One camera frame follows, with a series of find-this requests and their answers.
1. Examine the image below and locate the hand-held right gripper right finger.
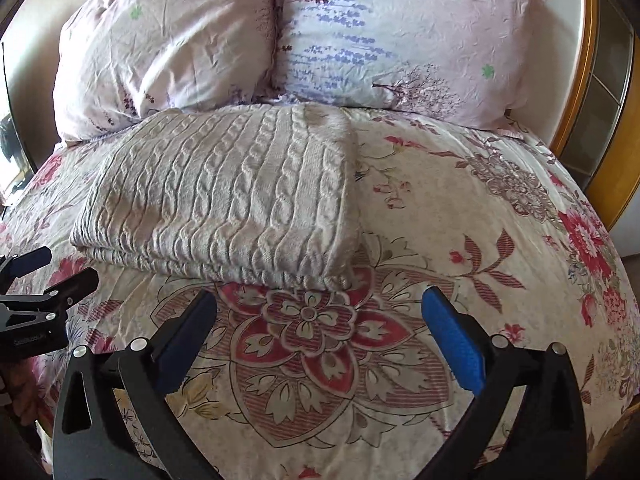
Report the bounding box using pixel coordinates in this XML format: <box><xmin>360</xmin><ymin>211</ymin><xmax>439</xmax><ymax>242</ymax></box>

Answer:
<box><xmin>421</xmin><ymin>286</ymin><xmax>587</xmax><ymax>480</ymax></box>

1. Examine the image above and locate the floral print bed sheet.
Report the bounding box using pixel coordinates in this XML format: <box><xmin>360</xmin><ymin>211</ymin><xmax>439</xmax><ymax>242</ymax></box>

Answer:
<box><xmin>0</xmin><ymin>106</ymin><xmax>640</xmax><ymax>480</ymax></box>

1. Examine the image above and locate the beige knitted blanket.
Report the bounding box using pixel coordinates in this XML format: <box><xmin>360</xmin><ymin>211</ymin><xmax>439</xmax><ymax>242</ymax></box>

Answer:
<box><xmin>70</xmin><ymin>102</ymin><xmax>362</xmax><ymax>291</ymax></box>

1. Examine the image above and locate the wooden bed headboard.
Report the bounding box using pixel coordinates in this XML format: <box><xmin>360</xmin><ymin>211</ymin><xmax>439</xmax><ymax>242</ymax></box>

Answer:
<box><xmin>505</xmin><ymin>0</ymin><xmax>632</xmax><ymax>233</ymax></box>

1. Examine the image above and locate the pink floral print pillow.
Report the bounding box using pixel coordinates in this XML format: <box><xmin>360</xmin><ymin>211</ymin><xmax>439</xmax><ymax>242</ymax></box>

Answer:
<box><xmin>272</xmin><ymin>0</ymin><xmax>556</xmax><ymax>132</ymax></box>
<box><xmin>53</xmin><ymin>0</ymin><xmax>279</xmax><ymax>143</ymax></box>

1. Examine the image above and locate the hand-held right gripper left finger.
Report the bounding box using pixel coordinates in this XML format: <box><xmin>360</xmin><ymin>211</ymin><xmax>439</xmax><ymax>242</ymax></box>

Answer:
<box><xmin>52</xmin><ymin>290</ymin><xmax>222</xmax><ymax>480</ymax></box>

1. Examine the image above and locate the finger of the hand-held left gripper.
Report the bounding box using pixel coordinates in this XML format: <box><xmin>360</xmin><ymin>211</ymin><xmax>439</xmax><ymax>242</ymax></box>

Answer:
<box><xmin>0</xmin><ymin>246</ymin><xmax>54</xmax><ymax>287</ymax></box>
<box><xmin>0</xmin><ymin>267</ymin><xmax>100</xmax><ymax>333</ymax></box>

